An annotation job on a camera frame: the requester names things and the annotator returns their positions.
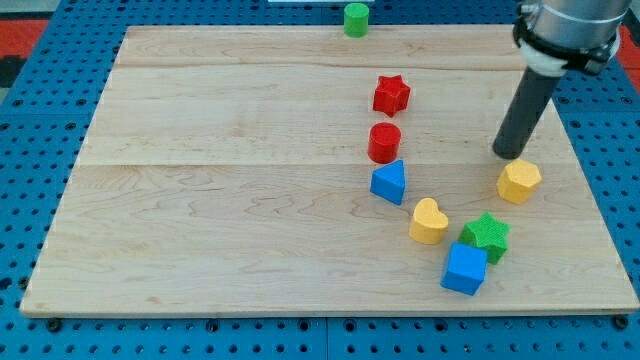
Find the blue cube block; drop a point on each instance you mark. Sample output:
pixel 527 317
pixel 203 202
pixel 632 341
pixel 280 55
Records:
pixel 464 269

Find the green star block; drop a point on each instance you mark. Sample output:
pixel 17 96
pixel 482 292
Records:
pixel 487 233

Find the red cylinder block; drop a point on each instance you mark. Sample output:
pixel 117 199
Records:
pixel 383 144

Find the yellow hexagon block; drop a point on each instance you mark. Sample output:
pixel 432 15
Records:
pixel 518 181

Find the wooden board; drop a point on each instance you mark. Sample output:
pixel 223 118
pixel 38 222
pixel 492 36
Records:
pixel 225 174

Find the yellow heart block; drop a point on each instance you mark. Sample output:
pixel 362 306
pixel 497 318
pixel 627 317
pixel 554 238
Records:
pixel 428 224

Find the red star block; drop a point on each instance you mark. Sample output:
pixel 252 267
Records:
pixel 391 95

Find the blue triangle block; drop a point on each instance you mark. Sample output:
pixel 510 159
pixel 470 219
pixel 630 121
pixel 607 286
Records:
pixel 389 182

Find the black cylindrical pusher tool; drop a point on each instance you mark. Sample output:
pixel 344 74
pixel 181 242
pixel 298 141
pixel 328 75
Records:
pixel 525 110

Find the green cylinder block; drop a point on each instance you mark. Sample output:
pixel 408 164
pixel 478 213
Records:
pixel 355 19

